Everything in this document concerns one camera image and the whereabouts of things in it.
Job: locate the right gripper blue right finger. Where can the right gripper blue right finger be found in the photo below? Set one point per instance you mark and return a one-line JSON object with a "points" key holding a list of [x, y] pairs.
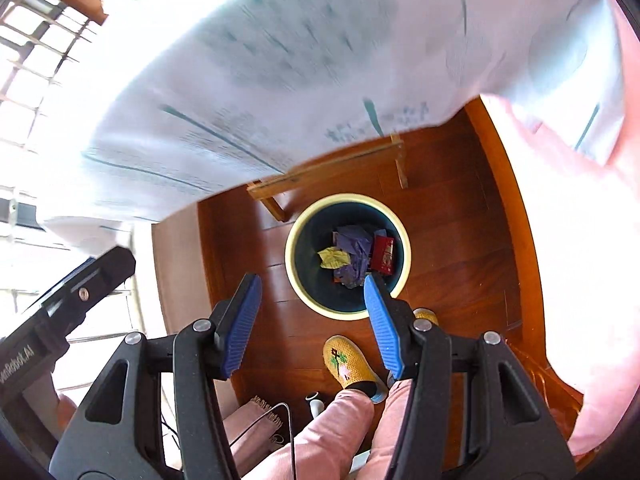
{"points": [[391, 320]]}

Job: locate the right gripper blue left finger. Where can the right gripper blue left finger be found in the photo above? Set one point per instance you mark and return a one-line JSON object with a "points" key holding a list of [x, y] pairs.
{"points": [[233, 320]]}

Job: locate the strawberry duck carton box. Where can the strawberry duck carton box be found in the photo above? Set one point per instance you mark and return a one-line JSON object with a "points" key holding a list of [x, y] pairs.
{"points": [[382, 254]]}

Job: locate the yellow paper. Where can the yellow paper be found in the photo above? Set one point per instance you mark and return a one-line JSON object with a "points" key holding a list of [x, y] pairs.
{"points": [[333, 258]]}

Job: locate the purple plastic bag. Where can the purple plastic bag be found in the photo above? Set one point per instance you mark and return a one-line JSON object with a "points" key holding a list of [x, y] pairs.
{"points": [[357, 243]]}

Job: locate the yellow rim blue trash bin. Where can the yellow rim blue trash bin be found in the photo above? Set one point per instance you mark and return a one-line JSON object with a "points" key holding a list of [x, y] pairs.
{"points": [[314, 230]]}

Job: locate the right yellow embroidered slipper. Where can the right yellow embroidered slipper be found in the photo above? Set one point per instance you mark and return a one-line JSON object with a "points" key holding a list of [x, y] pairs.
{"points": [[426, 314]]}

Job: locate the yellow embroidered slipper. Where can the yellow embroidered slipper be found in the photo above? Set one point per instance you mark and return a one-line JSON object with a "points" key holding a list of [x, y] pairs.
{"points": [[350, 368], [426, 314]]}

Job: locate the left yellow embroidered slipper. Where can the left yellow embroidered slipper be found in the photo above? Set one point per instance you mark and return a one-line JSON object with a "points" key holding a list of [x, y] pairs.
{"points": [[350, 368]]}

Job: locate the left pink trouser leg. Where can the left pink trouser leg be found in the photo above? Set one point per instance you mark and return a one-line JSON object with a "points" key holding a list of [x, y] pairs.
{"points": [[324, 449]]}

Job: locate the pink trouser leg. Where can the pink trouser leg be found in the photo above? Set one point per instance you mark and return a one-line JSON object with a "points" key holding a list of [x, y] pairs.
{"points": [[386, 435], [324, 449]]}

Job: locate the right pink trouser leg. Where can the right pink trouser leg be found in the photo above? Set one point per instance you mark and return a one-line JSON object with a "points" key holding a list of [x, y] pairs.
{"points": [[386, 435]]}

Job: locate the pink bed sheet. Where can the pink bed sheet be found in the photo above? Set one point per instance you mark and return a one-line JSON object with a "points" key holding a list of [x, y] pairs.
{"points": [[585, 223]]}

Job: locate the floral blue white tablecloth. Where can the floral blue white tablecloth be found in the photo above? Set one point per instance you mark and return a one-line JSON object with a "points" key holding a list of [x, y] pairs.
{"points": [[178, 100]]}

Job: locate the window with dark frame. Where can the window with dark frame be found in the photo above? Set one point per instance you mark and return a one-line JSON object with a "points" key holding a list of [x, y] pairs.
{"points": [[45, 45]]}

